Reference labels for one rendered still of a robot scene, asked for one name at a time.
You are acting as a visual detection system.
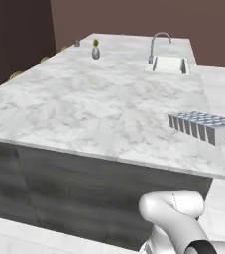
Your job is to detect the silver curved tap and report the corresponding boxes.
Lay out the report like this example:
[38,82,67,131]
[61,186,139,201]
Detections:
[147,31,172,65]

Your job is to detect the white inset sink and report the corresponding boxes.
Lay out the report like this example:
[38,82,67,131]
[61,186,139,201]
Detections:
[144,55,191,75]

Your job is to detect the grey ice cube tray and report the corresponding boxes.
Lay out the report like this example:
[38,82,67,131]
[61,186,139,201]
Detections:
[166,110,225,147]

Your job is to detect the grey wood island cabinet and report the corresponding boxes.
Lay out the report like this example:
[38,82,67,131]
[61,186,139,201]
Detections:
[0,138,214,252]

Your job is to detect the grey vase with green plant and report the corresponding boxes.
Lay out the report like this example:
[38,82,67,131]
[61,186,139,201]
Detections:
[91,39,102,61]

